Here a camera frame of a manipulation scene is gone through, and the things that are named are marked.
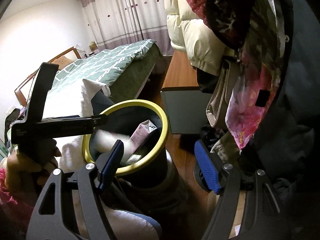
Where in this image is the person's left forearm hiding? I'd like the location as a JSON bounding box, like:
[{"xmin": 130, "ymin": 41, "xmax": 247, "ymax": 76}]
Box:
[{"xmin": 0, "ymin": 169, "xmax": 35, "ymax": 208}]

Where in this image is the wooden bed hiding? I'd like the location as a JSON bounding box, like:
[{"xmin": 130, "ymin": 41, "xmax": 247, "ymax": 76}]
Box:
[{"xmin": 14, "ymin": 39, "xmax": 163, "ymax": 105}]

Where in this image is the white dotted tablecloth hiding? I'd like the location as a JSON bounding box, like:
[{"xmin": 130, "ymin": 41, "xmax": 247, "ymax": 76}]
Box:
[{"xmin": 41, "ymin": 78, "xmax": 162, "ymax": 240}]

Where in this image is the green white wipes packet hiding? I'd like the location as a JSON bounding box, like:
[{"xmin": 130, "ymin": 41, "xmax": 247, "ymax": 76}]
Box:
[{"xmin": 126, "ymin": 154, "xmax": 142, "ymax": 165}]

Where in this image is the pink white carton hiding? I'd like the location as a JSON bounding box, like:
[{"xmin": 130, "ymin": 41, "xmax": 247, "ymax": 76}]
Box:
[{"xmin": 129, "ymin": 119, "xmax": 158, "ymax": 153}]

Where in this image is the black bin with yellow rim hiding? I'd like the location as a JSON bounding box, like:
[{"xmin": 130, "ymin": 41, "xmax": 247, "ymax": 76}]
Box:
[{"xmin": 82, "ymin": 99, "xmax": 175, "ymax": 188}]

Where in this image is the person's left hand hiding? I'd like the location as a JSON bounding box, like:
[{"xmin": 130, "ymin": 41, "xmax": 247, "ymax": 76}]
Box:
[{"xmin": 5, "ymin": 146, "xmax": 62, "ymax": 193}]

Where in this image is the pink floral garment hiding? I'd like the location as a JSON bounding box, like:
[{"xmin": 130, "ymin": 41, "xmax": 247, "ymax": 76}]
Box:
[{"xmin": 225, "ymin": 0, "xmax": 285, "ymax": 150}]

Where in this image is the beige shoulder bag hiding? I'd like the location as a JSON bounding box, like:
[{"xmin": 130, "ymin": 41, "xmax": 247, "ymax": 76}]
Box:
[{"xmin": 205, "ymin": 59, "xmax": 240, "ymax": 129}]

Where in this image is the pink white curtain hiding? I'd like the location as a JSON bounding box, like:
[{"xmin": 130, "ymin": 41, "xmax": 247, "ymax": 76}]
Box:
[{"xmin": 77, "ymin": 0, "xmax": 175, "ymax": 55}]

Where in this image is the wooden cabinet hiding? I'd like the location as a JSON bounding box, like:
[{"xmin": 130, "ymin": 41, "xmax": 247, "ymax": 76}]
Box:
[{"xmin": 161, "ymin": 50, "xmax": 213, "ymax": 135}]

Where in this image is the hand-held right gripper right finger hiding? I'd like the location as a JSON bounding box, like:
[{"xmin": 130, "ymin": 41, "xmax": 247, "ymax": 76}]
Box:
[{"xmin": 194, "ymin": 140, "xmax": 288, "ymax": 240}]

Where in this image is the cream puffer jacket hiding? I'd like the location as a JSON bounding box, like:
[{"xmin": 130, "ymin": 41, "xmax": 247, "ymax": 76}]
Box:
[{"xmin": 160, "ymin": 0, "xmax": 240, "ymax": 77}]

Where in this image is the dark blue coat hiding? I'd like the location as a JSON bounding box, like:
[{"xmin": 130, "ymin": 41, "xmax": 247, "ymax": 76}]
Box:
[{"xmin": 250, "ymin": 0, "xmax": 320, "ymax": 240}]

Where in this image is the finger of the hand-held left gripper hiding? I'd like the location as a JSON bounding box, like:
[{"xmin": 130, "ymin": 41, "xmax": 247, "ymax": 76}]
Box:
[{"xmin": 41, "ymin": 114, "xmax": 110, "ymax": 128}]

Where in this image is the green plaid duvet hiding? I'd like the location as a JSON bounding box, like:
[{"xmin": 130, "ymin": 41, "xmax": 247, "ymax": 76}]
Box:
[{"xmin": 46, "ymin": 39, "xmax": 160, "ymax": 98}]

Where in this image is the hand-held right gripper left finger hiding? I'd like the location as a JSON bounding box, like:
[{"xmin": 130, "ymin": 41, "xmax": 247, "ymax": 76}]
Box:
[{"xmin": 25, "ymin": 140, "xmax": 124, "ymax": 240}]

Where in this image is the red dotted jacket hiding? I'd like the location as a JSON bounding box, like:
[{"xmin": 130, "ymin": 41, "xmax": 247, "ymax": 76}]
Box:
[{"xmin": 180, "ymin": 0, "xmax": 225, "ymax": 27}]

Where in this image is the leopard print garment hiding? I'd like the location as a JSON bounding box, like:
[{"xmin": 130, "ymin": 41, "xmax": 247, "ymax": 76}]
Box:
[{"xmin": 207, "ymin": 0, "xmax": 278, "ymax": 50}]

